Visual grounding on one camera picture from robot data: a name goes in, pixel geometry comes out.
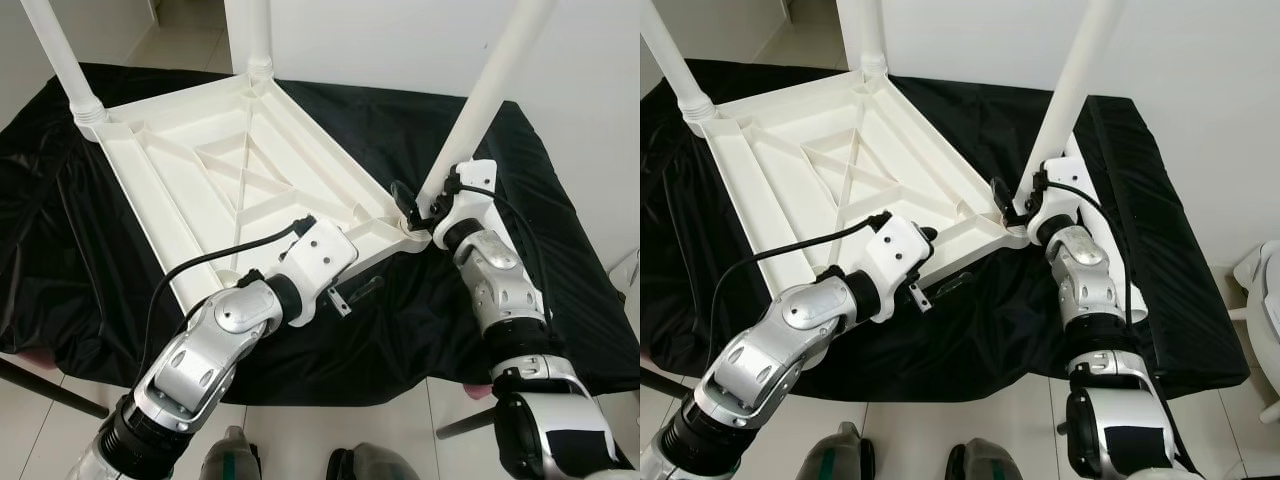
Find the white plastic children table top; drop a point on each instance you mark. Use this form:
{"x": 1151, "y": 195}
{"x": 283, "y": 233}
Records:
{"x": 790, "y": 160}
{"x": 200, "y": 170}

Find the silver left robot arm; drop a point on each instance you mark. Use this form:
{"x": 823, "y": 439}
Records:
{"x": 760, "y": 360}
{"x": 200, "y": 360}

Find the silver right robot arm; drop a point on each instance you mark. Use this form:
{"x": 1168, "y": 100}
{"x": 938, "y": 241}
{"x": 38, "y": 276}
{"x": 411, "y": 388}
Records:
{"x": 1100, "y": 330}
{"x": 520, "y": 320}

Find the maroon plastic stool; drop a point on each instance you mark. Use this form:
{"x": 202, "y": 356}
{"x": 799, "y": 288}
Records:
{"x": 478, "y": 390}
{"x": 28, "y": 357}

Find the black metal table leg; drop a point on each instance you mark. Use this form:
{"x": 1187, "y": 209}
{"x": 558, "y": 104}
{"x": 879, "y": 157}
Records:
{"x": 465, "y": 422}
{"x": 1066, "y": 425}
{"x": 662, "y": 383}
{"x": 55, "y": 390}

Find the grey right robot leg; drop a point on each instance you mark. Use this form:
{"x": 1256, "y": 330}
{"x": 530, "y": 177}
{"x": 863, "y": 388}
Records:
{"x": 375, "y": 465}
{"x": 990, "y": 462}

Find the grey robot leg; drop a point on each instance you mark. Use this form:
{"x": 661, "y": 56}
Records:
{"x": 838, "y": 455}
{"x": 990, "y": 462}
{"x": 230, "y": 455}
{"x": 375, "y": 465}

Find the grey left robot leg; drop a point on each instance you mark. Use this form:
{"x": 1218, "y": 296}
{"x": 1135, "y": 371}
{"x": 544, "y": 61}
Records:
{"x": 230, "y": 455}
{"x": 838, "y": 455}

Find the white plastic chair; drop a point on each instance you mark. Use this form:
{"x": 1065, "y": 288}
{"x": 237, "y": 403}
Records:
{"x": 625, "y": 285}
{"x": 1255, "y": 290}

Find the black table cloth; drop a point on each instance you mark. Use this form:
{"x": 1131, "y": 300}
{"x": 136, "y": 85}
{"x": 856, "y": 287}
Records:
{"x": 680, "y": 250}
{"x": 60, "y": 250}

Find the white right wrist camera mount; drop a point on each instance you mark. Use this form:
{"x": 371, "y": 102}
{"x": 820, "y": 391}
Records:
{"x": 470, "y": 205}
{"x": 1060, "y": 205}

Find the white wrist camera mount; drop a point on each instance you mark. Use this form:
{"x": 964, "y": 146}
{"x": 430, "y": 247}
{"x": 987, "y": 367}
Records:
{"x": 1060, "y": 205}
{"x": 470, "y": 205}
{"x": 895, "y": 250}
{"x": 320, "y": 255}

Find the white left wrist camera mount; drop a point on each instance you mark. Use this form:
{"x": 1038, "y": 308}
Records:
{"x": 320, "y": 255}
{"x": 895, "y": 250}

